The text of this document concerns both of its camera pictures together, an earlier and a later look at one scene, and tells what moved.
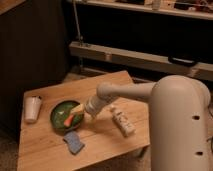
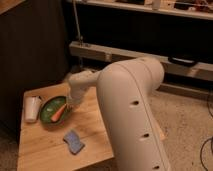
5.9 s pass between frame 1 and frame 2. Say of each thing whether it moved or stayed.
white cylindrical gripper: moved
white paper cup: stayed
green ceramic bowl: moved
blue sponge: stayed
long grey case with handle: stayed
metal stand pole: stayed
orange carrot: moved
